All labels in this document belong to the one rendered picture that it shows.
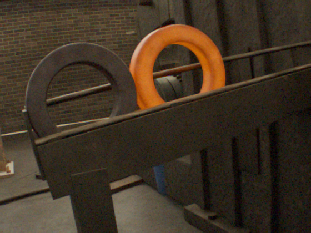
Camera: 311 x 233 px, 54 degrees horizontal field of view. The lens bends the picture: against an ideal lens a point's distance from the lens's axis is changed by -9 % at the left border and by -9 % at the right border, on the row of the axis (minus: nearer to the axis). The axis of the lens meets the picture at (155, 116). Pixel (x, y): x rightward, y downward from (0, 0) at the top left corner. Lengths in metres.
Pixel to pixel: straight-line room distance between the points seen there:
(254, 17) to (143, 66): 0.54
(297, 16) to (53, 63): 0.66
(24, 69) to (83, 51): 6.10
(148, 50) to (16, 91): 6.08
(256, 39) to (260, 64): 0.08
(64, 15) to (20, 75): 1.49
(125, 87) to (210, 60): 0.17
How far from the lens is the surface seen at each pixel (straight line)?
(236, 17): 1.13
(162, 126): 0.54
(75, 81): 6.72
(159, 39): 0.58
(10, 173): 2.98
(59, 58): 0.52
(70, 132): 0.50
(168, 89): 1.89
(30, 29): 6.74
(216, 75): 0.63
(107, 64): 0.54
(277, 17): 0.99
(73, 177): 0.51
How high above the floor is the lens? 0.65
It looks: 6 degrees down
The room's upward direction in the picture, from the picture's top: 7 degrees counter-clockwise
